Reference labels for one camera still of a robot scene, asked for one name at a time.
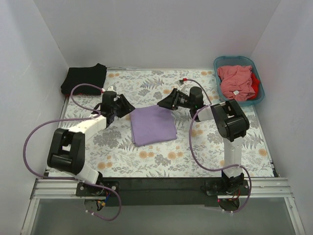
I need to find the purple t shirt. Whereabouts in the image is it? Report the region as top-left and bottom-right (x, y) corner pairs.
(130, 105), (177, 147)

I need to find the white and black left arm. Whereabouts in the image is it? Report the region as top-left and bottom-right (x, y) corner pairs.
(47, 90), (135, 185)

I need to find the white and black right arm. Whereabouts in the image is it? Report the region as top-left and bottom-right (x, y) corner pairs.
(157, 86), (250, 194)

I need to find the floral patterned table mat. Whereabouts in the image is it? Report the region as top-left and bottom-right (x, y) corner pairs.
(46, 70), (274, 178)

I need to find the folded black t shirt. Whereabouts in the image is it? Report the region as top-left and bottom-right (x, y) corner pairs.
(61, 63), (107, 96)

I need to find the pink crumpled t shirt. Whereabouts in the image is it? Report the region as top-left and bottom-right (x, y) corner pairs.
(217, 65), (255, 101)

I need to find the teal plastic laundry basket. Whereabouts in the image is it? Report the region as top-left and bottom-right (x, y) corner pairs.
(213, 56), (265, 106)

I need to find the red crumpled t shirt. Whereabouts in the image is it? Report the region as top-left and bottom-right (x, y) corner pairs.
(249, 73), (260, 100)

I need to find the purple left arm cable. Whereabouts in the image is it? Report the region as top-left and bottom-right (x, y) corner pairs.
(23, 83), (122, 222)

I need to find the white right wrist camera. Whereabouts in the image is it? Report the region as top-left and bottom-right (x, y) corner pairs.
(178, 79), (186, 92)

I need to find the black robot base mount plate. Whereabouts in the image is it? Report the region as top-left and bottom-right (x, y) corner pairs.
(75, 177), (251, 208)

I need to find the aluminium front rail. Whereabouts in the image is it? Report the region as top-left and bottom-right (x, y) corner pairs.
(31, 177), (293, 199)

